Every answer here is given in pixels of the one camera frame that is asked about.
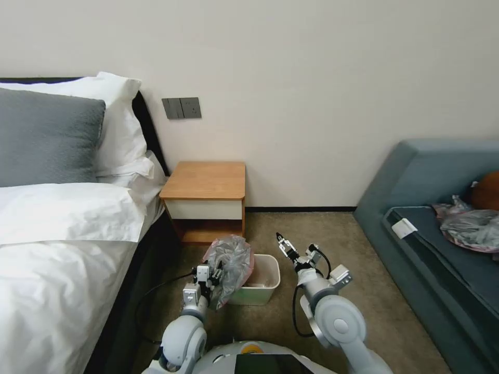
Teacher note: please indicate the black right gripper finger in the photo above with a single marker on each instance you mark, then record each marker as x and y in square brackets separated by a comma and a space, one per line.
[290, 246]
[282, 244]

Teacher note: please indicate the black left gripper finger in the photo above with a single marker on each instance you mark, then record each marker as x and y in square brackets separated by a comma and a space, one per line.
[221, 269]
[214, 272]

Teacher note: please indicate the translucent pink-grey garbage bag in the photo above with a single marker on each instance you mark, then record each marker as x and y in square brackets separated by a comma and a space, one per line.
[230, 261]

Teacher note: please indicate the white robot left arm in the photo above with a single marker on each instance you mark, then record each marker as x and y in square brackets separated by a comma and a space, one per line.
[187, 335]

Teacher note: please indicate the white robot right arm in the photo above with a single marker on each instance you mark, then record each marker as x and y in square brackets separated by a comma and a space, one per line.
[339, 323]

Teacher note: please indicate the white plastic trash can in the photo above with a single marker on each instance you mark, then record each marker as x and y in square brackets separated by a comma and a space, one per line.
[261, 290]

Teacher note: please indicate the crumpled translucent plastic bag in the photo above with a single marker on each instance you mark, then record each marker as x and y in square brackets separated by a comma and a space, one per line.
[471, 230]

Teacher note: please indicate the white robot torso shell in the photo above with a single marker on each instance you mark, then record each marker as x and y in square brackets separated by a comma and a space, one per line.
[234, 356]

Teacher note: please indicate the dark bed base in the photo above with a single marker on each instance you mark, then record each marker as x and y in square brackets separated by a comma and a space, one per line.
[128, 296]

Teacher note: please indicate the wooden nightstand with white drawer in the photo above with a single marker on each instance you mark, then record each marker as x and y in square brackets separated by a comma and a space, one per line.
[204, 183]

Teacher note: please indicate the white sofa label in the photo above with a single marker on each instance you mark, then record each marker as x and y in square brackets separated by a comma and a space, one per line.
[403, 227]

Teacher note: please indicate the blue-grey sofa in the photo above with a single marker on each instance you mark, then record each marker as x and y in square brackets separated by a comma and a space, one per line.
[390, 187]

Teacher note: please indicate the dark blue sofa seat cushion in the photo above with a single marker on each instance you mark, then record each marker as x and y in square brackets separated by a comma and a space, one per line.
[429, 241]

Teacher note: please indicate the white bed duvet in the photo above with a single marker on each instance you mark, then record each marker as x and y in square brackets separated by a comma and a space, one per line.
[58, 253]

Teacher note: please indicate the black bed headboard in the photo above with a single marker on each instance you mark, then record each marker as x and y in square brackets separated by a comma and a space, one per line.
[150, 128]

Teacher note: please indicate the large white pillow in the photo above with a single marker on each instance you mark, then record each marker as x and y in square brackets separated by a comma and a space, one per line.
[121, 124]

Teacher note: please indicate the brown round cushion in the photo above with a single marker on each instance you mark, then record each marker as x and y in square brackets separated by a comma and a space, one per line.
[487, 191]

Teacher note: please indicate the grey textured pillow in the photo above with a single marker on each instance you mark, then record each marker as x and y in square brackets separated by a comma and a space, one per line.
[46, 140]

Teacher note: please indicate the black wall baseboard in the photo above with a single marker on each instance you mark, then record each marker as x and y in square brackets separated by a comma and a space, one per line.
[300, 209]

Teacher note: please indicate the grey wall switch panel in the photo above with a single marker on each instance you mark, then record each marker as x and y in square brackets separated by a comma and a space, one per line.
[181, 107]

